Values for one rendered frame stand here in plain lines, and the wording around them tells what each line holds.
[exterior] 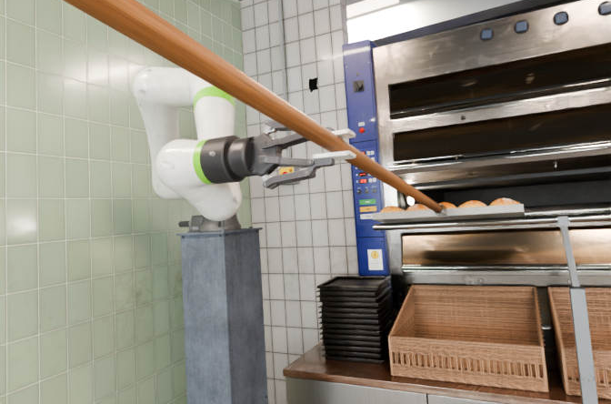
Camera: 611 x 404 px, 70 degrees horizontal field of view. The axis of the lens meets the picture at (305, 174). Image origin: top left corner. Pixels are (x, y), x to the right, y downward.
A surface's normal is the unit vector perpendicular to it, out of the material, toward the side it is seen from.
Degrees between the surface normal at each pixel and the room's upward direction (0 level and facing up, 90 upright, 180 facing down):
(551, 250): 70
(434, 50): 90
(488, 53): 90
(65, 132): 90
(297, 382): 90
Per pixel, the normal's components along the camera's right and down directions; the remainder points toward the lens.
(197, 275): -0.50, -0.04
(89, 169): 0.90, -0.10
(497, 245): -0.44, -0.39
